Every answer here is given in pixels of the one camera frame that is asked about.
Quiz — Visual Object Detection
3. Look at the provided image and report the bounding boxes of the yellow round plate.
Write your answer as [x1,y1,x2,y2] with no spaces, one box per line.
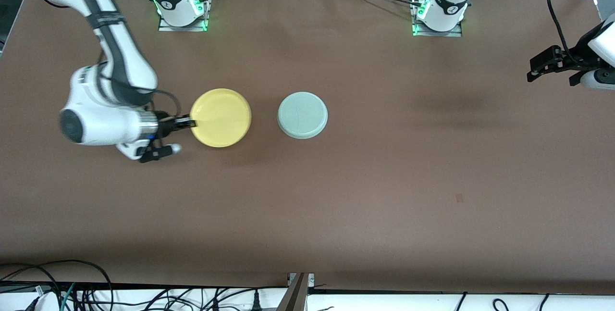
[189,88,252,149]

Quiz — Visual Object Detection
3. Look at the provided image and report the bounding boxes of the pale green round plate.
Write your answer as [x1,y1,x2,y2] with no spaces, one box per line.
[276,91,329,140]

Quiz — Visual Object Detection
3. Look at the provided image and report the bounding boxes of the brown table cover sheet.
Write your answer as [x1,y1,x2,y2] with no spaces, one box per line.
[0,0,615,296]

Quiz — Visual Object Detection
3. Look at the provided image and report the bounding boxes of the white bench surface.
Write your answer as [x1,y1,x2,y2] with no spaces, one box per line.
[0,286,615,311]

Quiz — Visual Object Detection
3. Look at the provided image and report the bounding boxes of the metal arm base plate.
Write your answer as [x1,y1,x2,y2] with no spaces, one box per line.
[412,0,463,37]
[158,0,209,32]

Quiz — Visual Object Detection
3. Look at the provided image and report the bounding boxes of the long black looped cable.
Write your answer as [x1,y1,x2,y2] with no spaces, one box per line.
[0,259,114,311]

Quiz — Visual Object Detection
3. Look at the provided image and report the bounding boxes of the teal cable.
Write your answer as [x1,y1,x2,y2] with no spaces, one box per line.
[60,282,77,311]

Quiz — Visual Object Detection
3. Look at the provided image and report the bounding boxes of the aluminium profile post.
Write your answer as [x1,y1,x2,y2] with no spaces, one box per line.
[276,273,316,311]

